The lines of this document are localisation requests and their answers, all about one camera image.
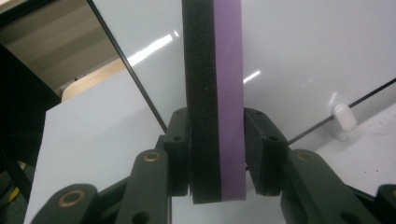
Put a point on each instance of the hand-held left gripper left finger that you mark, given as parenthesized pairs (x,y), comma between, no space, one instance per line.
(177,155)

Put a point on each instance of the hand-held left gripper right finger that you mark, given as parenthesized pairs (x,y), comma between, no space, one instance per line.
(264,149)

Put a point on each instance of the purple and black whiteboard eraser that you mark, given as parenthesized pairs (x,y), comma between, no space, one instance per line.
(214,93)

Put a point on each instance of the white whiteboard with black frame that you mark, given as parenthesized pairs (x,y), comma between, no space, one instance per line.
(295,40)

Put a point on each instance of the white whiteboard foot clip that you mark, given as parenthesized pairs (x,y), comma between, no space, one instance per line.
(344,119)

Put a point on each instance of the white table sheet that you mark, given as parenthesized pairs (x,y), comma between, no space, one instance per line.
(93,130)

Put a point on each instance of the wooden table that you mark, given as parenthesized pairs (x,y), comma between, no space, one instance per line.
(93,82)

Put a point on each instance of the black curtain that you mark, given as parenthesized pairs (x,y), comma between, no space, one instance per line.
(21,109)

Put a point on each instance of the black metal stand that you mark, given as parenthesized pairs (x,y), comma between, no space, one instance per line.
(15,174)

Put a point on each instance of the yellow floor item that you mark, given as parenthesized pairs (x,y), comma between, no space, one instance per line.
(14,194)

